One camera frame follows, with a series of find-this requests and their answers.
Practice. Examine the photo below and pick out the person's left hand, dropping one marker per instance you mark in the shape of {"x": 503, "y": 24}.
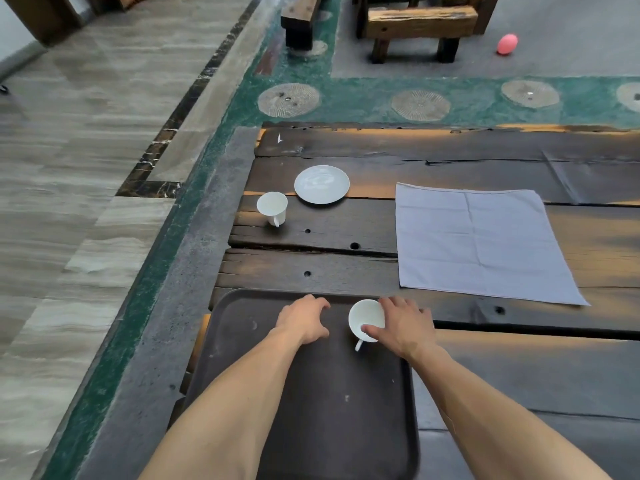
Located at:
{"x": 300, "y": 322}

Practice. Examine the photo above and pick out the brown wooden post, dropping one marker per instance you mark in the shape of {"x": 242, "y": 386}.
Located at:
{"x": 45, "y": 14}

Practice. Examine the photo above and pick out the dark wooden bench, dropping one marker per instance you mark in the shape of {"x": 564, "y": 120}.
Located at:
{"x": 300, "y": 14}

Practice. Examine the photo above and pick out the person's right forearm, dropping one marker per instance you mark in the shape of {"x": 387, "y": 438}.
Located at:
{"x": 490, "y": 419}

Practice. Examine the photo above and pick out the person's left forearm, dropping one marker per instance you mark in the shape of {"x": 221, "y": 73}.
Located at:
{"x": 225, "y": 414}

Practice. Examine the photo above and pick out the grey cloth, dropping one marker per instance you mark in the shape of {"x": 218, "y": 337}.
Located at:
{"x": 480, "y": 239}

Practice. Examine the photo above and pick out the white saucer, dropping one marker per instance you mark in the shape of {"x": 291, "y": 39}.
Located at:
{"x": 321, "y": 184}

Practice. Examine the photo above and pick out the person's right thumb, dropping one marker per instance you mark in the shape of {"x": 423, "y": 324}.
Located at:
{"x": 372, "y": 331}

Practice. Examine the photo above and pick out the person's left thumb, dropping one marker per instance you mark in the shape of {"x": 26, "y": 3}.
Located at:
{"x": 323, "y": 332}

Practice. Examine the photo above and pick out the white cup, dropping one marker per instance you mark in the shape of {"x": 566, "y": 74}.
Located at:
{"x": 272, "y": 204}
{"x": 364, "y": 314}

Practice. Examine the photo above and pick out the person's right hand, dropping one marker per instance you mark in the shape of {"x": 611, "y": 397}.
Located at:
{"x": 407, "y": 332}

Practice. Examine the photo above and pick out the dark brown serving tray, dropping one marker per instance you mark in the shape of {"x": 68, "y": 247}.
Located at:
{"x": 330, "y": 409}

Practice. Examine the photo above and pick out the pink ball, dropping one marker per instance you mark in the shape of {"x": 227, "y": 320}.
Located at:
{"x": 507, "y": 44}

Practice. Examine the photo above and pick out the rustic wooden bench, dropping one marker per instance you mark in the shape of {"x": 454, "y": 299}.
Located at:
{"x": 420, "y": 19}

